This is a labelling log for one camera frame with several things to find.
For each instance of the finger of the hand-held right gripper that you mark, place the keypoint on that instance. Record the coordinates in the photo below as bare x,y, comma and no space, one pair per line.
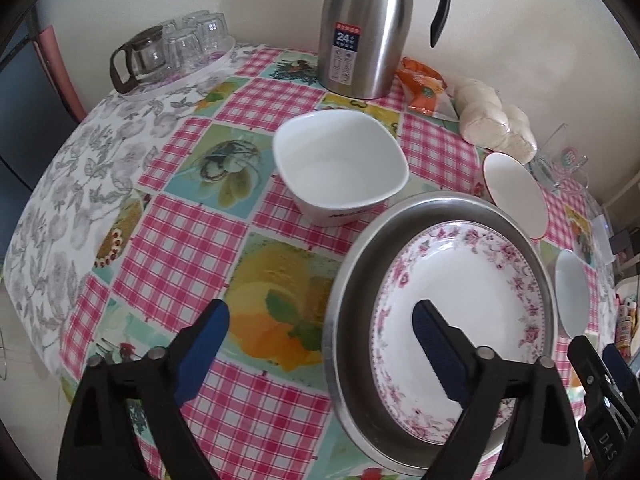
620,370
602,425

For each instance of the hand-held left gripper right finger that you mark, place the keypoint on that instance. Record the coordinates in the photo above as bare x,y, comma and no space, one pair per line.
440,350

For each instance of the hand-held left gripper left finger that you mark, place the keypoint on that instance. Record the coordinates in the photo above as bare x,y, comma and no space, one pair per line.
200,355

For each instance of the round pink floral plate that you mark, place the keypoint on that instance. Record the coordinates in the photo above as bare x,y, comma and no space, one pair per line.
475,280

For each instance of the small orange patterned bowl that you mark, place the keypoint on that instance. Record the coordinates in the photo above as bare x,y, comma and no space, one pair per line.
575,295

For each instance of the round stainless steel plate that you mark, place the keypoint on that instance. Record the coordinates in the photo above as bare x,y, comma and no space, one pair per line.
355,320

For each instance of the strawberry print bowl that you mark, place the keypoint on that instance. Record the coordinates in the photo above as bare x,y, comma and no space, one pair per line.
515,195

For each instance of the white square bowl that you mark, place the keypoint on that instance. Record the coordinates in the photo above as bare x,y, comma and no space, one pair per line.
340,165

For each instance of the colourful snack packet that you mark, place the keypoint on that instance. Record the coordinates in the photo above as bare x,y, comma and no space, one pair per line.
627,327

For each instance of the pink checkered tablecloth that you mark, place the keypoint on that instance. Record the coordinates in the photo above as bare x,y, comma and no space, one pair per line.
190,230

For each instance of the black power adapter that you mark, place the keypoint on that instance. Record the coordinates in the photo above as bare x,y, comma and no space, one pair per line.
621,242

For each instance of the white plastic box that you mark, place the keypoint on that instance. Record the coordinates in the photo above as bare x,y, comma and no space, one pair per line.
602,240

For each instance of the clear glass mug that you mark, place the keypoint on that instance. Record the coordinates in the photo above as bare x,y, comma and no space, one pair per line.
557,160

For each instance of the bag of white buns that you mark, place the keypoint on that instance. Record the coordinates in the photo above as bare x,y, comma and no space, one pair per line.
492,120

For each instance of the orange snack packet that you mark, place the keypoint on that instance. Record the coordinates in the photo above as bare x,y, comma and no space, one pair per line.
425,87

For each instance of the white round tray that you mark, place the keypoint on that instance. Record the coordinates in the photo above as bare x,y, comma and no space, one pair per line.
200,72

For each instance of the dark cabinet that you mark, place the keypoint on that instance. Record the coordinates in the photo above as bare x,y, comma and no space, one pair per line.
25,120

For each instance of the stainless steel thermos jug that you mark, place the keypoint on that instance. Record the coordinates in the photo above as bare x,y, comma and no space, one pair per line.
365,25

